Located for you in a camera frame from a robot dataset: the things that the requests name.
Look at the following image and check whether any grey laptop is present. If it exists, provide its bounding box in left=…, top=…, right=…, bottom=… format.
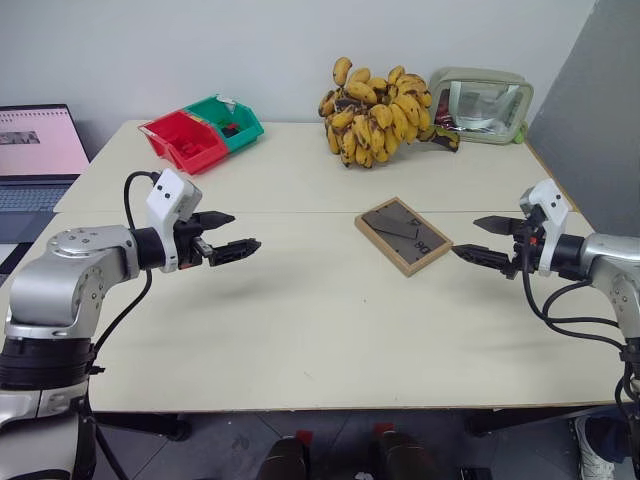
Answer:
left=0, top=103, right=92, bottom=275

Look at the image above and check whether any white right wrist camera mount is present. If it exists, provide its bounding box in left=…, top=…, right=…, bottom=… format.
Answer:
left=518, top=178, right=572, bottom=277

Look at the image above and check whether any green plastic storage bin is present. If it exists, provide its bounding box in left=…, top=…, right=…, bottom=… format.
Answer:
left=182, top=94, right=265, bottom=155

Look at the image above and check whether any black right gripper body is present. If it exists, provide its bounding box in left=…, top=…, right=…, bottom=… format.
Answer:
left=503, top=203, right=549, bottom=280

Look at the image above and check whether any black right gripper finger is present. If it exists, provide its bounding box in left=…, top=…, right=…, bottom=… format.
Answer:
left=450, top=243, right=517, bottom=276
left=472, top=215, right=527, bottom=237

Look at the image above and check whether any spotted yellow banana bunch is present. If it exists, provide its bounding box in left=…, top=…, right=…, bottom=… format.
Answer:
left=318, top=56, right=463, bottom=171

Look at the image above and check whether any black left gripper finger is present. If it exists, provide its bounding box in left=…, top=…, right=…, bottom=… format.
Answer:
left=209, top=238, right=263, bottom=268
left=197, top=210, right=237, bottom=233

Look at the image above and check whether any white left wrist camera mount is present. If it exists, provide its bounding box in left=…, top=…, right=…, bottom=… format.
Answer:
left=145, top=168, right=204, bottom=274

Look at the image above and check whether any clear zip pouch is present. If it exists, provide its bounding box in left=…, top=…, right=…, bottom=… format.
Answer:
left=428, top=66, right=536, bottom=147

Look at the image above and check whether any white shoe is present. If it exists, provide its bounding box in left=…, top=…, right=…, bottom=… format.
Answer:
left=573, top=414, right=629, bottom=480

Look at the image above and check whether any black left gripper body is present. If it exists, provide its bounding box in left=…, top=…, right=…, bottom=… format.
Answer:
left=172, top=211, right=217, bottom=272

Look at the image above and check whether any wooden framed black slate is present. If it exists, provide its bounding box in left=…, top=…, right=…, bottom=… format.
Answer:
left=354, top=196, right=454, bottom=278

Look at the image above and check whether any black table leg bar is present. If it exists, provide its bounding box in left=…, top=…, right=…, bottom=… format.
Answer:
left=93, top=411, right=192, bottom=442

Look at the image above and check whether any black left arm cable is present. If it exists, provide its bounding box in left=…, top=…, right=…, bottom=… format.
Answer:
left=74, top=170, right=161, bottom=480

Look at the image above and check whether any red plastic storage bin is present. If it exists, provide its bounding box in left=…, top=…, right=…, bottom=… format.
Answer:
left=138, top=110, right=231, bottom=177

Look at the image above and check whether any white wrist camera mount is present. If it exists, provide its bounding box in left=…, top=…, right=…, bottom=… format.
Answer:
left=518, top=178, right=572, bottom=277
left=145, top=168, right=204, bottom=274

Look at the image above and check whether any dark rounded shape red top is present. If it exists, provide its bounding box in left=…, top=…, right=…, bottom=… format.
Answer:
left=261, top=429, right=312, bottom=480

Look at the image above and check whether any grey partition panel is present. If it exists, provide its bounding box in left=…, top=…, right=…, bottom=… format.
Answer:
left=524, top=0, right=640, bottom=241

